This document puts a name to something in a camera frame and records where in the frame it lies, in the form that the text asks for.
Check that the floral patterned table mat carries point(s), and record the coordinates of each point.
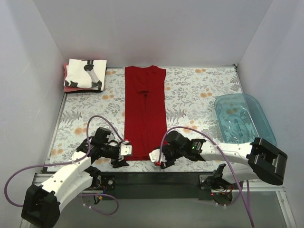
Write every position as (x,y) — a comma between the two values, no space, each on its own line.
(190,94)

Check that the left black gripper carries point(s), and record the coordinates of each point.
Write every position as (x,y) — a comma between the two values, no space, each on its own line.
(119,160)

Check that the red folded t shirt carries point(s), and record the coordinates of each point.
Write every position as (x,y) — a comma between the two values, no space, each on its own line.
(70,90)

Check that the aluminium frame rail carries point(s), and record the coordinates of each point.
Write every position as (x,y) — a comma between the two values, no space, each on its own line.
(268,201)

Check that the teal plastic bin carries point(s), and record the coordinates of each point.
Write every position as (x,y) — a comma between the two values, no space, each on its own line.
(241,119)

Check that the white printed folded t shirt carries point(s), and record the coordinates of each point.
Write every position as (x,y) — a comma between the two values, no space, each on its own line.
(86,74)

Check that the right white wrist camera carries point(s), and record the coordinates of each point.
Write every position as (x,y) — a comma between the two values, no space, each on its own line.
(156,157)

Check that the red t shirt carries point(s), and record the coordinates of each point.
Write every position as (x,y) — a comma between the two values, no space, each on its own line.
(145,113)
(70,90)

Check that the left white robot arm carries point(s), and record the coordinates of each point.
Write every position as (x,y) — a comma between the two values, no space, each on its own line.
(43,203)

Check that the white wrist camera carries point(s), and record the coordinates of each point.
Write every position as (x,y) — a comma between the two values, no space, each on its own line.
(125,148)
(156,157)

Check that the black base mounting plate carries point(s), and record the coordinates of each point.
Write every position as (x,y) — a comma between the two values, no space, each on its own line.
(154,185)

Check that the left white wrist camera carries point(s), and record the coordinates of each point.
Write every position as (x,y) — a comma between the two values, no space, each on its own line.
(125,148)

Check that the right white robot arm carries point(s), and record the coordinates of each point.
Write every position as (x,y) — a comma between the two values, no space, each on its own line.
(256,160)

